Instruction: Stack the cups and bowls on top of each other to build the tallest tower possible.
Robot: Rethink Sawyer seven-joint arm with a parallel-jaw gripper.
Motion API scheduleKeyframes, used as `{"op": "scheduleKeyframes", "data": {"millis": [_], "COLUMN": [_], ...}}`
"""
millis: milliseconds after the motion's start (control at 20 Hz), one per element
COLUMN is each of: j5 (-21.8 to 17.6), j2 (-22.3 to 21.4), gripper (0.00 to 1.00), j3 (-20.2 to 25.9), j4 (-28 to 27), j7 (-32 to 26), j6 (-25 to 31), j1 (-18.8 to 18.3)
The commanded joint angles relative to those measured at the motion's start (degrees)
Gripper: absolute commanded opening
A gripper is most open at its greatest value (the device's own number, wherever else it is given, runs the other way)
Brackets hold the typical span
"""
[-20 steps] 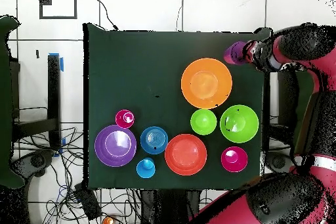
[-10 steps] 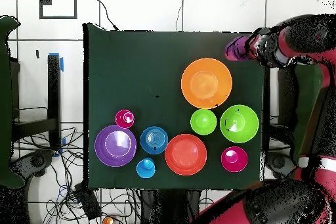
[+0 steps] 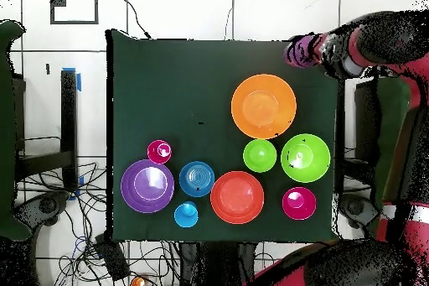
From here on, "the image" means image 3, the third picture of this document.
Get grey chair base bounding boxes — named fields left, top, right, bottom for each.
left=13, top=190, right=71, bottom=228
left=338, top=193, right=380, bottom=230

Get red bowl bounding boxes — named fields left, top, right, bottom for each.
left=209, top=169, right=266, bottom=226

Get black camera cable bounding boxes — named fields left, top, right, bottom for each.
left=119, top=0, right=152, bottom=40

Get blue cup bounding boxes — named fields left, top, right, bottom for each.
left=173, top=200, right=199, bottom=229

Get pink cup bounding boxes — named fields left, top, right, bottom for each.
left=146, top=139, right=173, bottom=165

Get dark green tablecloth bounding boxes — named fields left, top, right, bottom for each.
left=106, top=29, right=346, bottom=246

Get blue bowl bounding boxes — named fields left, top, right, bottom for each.
left=178, top=160, right=216, bottom=198

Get large green bowl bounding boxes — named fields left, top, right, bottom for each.
left=280, top=133, right=332, bottom=184

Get blue tape strip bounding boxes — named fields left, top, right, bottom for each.
left=61, top=66, right=82, bottom=92

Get purple bowl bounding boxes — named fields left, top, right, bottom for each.
left=120, top=159, right=176, bottom=214

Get green clothed side table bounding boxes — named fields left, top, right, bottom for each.
left=0, top=19, right=33, bottom=242
left=368, top=75, right=416, bottom=240

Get purple cup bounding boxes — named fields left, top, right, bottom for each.
left=283, top=33, right=323, bottom=68

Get small green bowl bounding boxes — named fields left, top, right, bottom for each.
left=242, top=138, right=278, bottom=174

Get black metal stand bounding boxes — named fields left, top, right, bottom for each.
left=14, top=69, right=79, bottom=193

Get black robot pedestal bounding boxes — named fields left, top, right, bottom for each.
left=178, top=241, right=259, bottom=286

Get black cable tangle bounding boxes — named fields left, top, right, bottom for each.
left=19, top=161, right=182, bottom=286

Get large orange bowl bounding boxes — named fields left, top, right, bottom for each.
left=230, top=73, right=298, bottom=140

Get pink bowl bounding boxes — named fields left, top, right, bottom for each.
left=282, top=186, right=318, bottom=221

